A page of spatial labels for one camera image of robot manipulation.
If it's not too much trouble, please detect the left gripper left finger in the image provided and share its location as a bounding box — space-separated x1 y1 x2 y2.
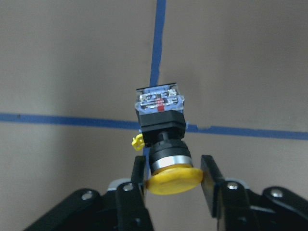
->
115 156 154 231

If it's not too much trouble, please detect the yellow push button switch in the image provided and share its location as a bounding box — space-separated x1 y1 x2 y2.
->
131 83 203 195

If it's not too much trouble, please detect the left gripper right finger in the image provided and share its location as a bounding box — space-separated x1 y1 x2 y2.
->
201 155 255 231

